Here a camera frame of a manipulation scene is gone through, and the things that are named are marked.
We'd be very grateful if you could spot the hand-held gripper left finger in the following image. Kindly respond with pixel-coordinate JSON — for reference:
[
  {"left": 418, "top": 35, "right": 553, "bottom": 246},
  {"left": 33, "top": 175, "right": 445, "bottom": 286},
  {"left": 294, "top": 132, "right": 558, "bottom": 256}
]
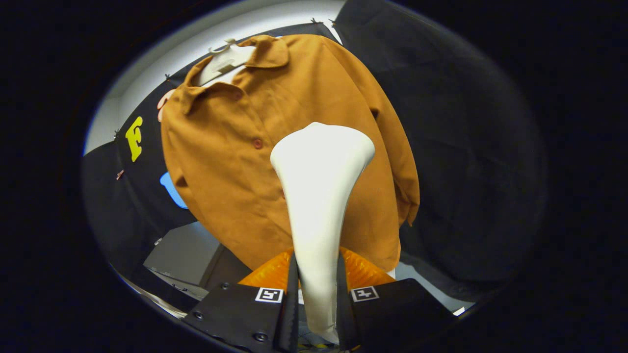
[{"left": 182, "top": 247, "right": 300, "bottom": 353}]

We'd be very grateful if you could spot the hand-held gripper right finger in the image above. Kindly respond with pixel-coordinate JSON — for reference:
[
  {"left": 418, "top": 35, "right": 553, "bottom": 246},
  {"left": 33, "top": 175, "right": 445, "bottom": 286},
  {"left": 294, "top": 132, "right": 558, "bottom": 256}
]
[{"left": 335, "top": 246, "right": 458, "bottom": 352}]

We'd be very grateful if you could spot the white garment steamer head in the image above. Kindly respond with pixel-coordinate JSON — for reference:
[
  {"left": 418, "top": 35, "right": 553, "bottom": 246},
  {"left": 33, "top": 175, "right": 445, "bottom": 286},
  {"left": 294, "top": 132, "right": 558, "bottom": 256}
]
[{"left": 270, "top": 122, "right": 376, "bottom": 345}]

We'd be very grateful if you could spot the orange button-up shirt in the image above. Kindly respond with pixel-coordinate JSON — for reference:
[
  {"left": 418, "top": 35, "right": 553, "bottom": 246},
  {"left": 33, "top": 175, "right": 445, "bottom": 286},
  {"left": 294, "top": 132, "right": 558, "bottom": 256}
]
[{"left": 160, "top": 34, "right": 420, "bottom": 273}]

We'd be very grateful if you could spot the black backdrop cloth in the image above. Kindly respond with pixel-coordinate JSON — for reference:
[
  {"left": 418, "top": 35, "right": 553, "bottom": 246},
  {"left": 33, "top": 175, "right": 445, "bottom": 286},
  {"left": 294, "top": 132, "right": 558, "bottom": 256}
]
[{"left": 81, "top": 0, "right": 549, "bottom": 314}]

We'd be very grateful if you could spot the white mannequin torso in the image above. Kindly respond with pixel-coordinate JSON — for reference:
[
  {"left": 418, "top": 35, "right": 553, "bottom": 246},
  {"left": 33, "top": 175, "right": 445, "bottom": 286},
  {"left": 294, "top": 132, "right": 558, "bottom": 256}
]
[{"left": 196, "top": 38, "right": 257, "bottom": 88}]

